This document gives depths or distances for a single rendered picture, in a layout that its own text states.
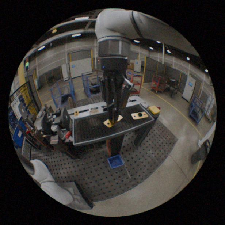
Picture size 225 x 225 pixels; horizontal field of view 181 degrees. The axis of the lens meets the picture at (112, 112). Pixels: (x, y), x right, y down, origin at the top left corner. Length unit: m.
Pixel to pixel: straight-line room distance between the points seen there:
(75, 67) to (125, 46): 8.27
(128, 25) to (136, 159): 0.81
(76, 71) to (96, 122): 8.22
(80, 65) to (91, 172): 8.41
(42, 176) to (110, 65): 0.64
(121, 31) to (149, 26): 0.07
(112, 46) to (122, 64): 0.05
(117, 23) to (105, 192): 0.89
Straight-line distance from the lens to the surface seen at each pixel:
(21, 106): 1.05
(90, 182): 0.73
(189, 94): 6.42
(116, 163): 0.69
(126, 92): 0.19
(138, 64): 10.65
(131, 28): 0.18
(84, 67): 8.53
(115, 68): 0.18
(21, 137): 1.07
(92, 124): 0.32
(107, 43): 0.18
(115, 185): 0.70
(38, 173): 0.56
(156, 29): 0.15
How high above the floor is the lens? 1.39
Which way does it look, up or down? 41 degrees down
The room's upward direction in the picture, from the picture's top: straight up
